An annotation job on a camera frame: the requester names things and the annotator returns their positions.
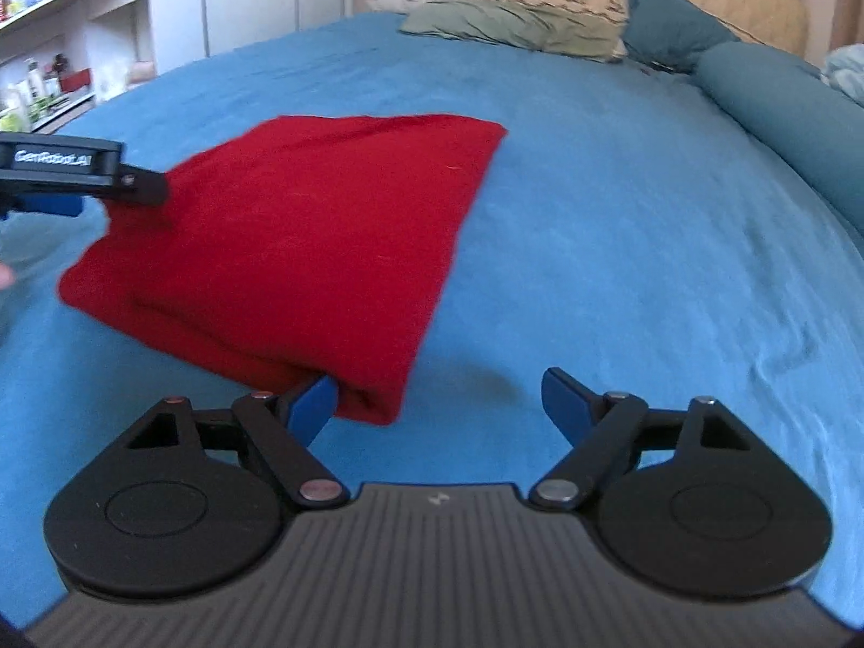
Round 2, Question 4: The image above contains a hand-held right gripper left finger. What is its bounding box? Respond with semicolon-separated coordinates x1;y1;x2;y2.
125;374;350;507

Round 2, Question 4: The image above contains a red knitted sweater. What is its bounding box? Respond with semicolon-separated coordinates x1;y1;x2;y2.
57;113;509;426

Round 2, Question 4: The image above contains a teal pillow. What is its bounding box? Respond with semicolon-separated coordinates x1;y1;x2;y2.
621;0;740;74

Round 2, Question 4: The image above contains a light blue blanket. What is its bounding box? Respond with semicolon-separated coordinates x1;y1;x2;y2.
820;44;864;105

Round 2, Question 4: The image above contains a bed with blue sheet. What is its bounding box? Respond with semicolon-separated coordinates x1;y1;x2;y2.
0;10;864;622

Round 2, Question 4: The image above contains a white shelf unit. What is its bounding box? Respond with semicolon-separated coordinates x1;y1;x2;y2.
0;0;207;136

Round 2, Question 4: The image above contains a green pillow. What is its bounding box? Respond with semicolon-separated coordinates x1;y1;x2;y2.
398;0;625;63

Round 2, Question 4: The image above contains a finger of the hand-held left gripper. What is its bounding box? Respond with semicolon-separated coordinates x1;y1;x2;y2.
0;194;85;220
81;165;170;208

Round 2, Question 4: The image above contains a teal duvet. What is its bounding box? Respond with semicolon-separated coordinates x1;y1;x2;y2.
692;40;864;240

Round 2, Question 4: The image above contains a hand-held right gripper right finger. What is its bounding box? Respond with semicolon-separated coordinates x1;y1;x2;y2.
528;368;753;511

